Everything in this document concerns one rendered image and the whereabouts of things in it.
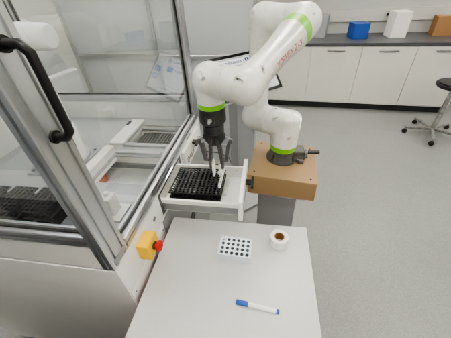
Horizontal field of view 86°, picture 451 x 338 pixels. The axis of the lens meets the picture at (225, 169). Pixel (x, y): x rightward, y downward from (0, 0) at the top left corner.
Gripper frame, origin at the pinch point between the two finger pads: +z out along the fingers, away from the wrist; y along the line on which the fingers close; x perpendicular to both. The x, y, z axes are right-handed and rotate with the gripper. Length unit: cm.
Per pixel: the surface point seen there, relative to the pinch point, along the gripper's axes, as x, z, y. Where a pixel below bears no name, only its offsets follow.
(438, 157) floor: 166, 100, 203
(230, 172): 15.3, 14.4, 2.8
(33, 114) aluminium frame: -41, -42, -23
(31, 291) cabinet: -43, 30, -66
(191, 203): -8.7, 12.2, -10.0
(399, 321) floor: -6, 100, 100
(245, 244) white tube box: -19.6, 20.9, 12.8
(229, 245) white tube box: -20.9, 20.9, 6.8
